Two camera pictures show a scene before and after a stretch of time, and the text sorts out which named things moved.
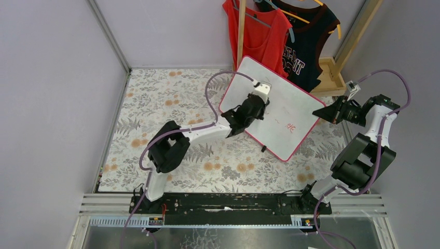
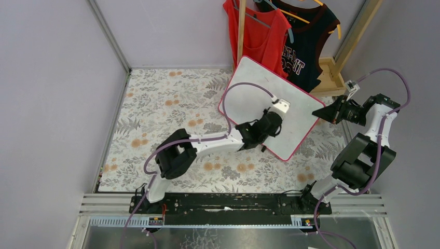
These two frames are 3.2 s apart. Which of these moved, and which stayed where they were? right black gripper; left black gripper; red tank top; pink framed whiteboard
Moved: left black gripper
Stayed: red tank top; pink framed whiteboard; right black gripper
